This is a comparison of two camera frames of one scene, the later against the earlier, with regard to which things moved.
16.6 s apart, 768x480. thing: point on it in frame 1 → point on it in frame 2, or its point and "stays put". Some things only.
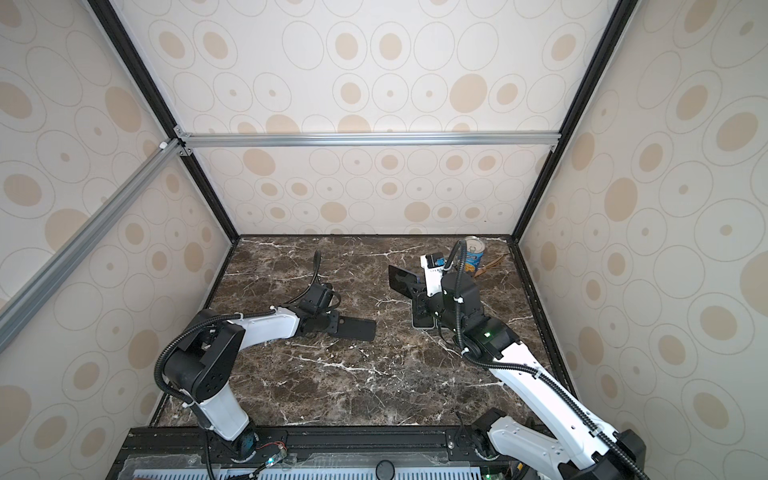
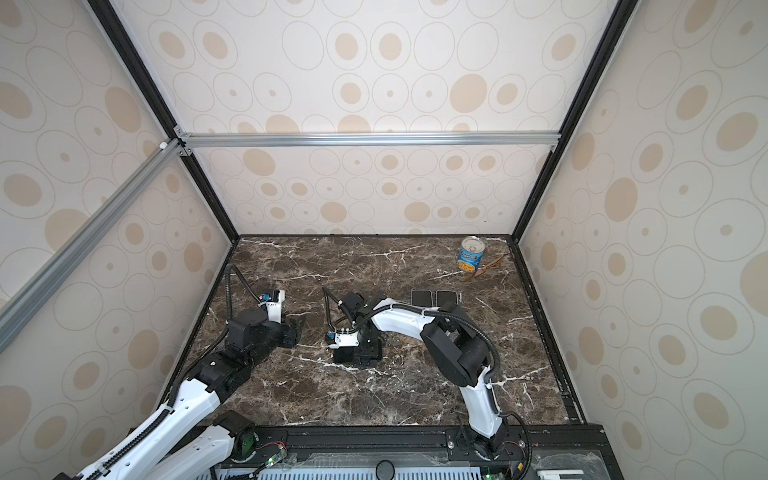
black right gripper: (421, 298) → (368, 353)
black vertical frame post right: (621, 14) stays put
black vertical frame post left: (118, 31) stays put
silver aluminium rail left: (22, 303) stays put
